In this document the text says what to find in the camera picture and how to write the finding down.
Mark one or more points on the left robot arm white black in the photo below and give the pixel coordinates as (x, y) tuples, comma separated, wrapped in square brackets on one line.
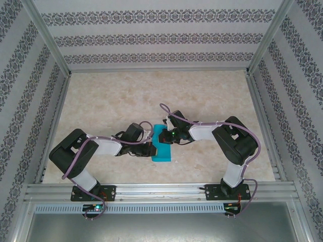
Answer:
[(68, 151)]

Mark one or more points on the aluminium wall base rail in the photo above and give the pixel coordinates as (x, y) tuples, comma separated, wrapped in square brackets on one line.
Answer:
[(159, 70)]

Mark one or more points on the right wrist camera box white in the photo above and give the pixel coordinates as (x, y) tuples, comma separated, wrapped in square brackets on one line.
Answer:
[(168, 123)]

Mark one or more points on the grey sheet metal panel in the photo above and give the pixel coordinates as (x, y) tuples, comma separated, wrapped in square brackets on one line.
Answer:
[(161, 229)]

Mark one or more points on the teal paper sheet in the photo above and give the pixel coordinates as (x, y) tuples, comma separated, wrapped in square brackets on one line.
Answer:
[(164, 153)]

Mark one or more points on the aluminium frame leg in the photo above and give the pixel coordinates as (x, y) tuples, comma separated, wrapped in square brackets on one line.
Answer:
[(301, 221), (20, 221)]

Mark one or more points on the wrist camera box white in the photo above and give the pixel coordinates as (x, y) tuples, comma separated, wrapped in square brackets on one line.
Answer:
[(168, 123), (149, 136)]

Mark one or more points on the aluminium side rail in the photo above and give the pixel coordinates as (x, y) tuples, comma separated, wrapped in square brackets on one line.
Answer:
[(258, 100), (56, 113)]

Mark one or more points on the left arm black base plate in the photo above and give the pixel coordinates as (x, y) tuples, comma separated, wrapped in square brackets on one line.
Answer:
[(110, 193)]

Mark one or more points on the aluminium corner post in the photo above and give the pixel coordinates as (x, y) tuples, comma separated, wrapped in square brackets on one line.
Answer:
[(268, 37), (49, 37)]

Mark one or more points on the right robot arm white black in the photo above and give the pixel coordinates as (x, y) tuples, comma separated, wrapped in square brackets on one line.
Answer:
[(234, 143)]

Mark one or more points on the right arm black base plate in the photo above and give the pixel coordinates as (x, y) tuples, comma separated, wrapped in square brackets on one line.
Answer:
[(210, 192)]

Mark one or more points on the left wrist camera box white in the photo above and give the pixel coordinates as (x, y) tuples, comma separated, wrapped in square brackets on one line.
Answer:
[(149, 136)]

